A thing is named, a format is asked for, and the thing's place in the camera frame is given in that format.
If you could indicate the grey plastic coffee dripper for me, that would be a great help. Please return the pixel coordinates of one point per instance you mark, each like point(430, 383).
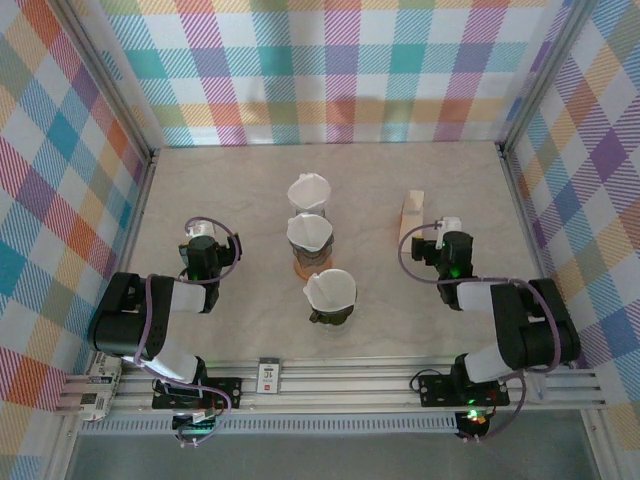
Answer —
point(309, 192)

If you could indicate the plain clear glass server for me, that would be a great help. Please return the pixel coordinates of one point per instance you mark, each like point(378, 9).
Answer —
point(332, 327)

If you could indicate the printed paper label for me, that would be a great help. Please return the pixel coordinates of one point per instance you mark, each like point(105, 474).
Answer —
point(102, 390)

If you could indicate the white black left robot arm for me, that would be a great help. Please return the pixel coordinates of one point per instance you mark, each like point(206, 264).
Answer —
point(120, 320)

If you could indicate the clear plastic piece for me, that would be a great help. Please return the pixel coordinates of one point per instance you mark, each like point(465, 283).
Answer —
point(540, 390)

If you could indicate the controller board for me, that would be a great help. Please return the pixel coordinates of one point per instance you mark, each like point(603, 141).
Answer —
point(197, 426)
point(472, 419)

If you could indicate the left controller board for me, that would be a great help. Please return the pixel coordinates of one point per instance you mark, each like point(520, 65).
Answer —
point(197, 426)

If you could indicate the right controller board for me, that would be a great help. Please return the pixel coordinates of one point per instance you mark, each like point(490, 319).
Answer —
point(472, 419)

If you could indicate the white label card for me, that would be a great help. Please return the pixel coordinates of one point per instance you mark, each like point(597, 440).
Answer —
point(269, 375)

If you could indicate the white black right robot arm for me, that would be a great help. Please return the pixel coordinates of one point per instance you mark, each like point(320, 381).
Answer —
point(530, 320)

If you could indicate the aluminium frame post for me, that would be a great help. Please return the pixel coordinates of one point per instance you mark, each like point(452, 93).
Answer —
point(545, 75)
point(111, 80)

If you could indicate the white paper coffee filter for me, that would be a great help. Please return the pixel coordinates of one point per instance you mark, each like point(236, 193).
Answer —
point(331, 290)
point(310, 232)

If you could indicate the aluminium table side rail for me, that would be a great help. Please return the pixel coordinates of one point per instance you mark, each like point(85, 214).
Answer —
point(515, 185)
point(129, 240)

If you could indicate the aluminium mounting rail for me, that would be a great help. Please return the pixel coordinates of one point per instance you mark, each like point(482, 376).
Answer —
point(350, 385)

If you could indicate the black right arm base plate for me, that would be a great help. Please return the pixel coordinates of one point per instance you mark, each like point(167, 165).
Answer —
point(435, 390)

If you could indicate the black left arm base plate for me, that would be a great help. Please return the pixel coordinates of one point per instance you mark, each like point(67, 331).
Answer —
point(225, 390)

